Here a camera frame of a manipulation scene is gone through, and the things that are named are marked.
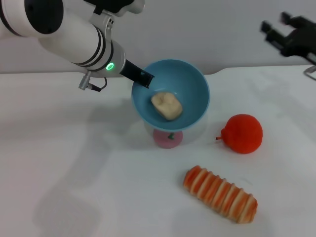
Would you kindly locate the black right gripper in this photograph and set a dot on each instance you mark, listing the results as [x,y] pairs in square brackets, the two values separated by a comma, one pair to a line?
[301,39]

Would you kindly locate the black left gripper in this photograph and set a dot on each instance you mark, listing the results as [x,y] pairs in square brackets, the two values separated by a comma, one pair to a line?
[130,71]

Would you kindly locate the beige egg yolk pastry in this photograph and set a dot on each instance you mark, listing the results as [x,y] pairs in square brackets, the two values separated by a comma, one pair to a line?
[168,106]

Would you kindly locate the blue plastic bowl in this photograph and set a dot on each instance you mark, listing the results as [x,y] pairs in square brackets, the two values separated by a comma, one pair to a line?
[192,93]

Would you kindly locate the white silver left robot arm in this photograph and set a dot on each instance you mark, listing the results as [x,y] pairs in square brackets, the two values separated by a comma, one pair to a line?
[74,37]

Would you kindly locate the pink peach bun toy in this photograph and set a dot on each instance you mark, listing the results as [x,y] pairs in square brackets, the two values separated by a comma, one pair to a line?
[164,142]

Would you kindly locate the orange red fruit toy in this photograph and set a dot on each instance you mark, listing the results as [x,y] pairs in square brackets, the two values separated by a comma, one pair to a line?
[243,134]

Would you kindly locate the orange striped bread loaf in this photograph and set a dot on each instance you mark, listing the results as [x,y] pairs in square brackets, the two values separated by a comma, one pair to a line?
[222,195]

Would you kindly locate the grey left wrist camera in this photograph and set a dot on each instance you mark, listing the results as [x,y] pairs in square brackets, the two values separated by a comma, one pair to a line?
[118,6]

